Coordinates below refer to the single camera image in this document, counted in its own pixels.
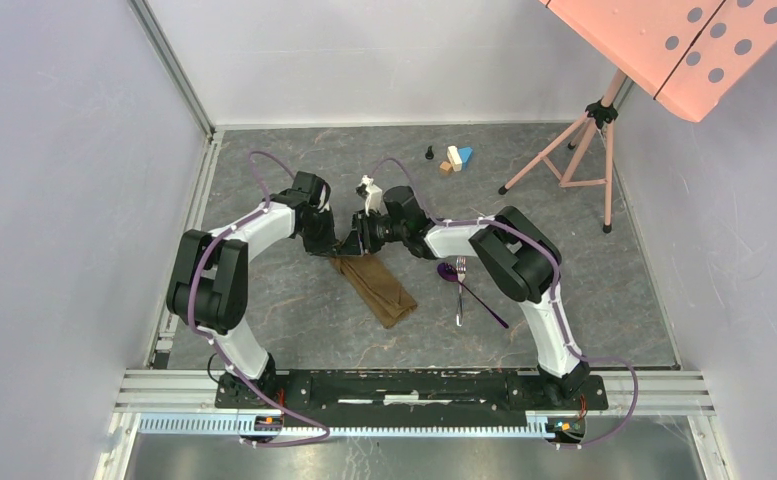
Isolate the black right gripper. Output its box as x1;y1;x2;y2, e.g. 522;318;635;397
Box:
338;208;408;257

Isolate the brown cloth napkin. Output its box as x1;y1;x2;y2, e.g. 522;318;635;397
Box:
329;255;418;329

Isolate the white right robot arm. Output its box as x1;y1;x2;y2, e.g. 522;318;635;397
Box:
334;186;590;408

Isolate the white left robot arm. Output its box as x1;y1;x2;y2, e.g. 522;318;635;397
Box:
166;172;337;408

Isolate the purple spoon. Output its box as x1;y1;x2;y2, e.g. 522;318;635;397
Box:
436;262;510;329

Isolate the silver fork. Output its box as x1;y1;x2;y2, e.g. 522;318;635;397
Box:
455;256;467;327

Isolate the cream toy brick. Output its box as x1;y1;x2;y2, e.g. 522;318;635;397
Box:
447;145;463;172

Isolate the blue wooden triangle block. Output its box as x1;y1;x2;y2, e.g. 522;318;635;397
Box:
458;147;473;168

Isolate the pink tripod stand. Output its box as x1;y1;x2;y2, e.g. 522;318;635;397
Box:
498;69;628;234

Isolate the pink perforated stand board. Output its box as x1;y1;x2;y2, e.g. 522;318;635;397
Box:
544;0;777;123

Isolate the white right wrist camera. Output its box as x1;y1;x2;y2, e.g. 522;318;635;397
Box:
355;175;383;216

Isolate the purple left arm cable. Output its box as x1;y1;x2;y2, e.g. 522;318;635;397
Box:
186;150;331;449

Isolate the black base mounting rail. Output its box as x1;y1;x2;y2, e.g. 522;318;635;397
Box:
214;369;609;429

